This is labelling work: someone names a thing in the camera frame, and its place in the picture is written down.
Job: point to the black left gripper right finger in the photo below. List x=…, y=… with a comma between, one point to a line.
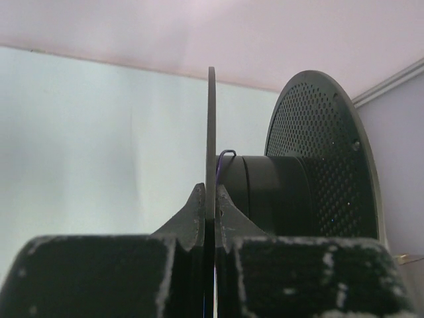
x=263, y=276

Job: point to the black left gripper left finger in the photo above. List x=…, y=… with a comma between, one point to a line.
x=156, y=275

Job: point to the dark perforated cable spool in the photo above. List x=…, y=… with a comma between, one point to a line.
x=317, y=176

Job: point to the clear plastic bin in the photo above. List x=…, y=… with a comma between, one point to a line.
x=407, y=258

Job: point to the right aluminium corner post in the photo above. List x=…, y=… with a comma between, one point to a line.
x=389, y=84

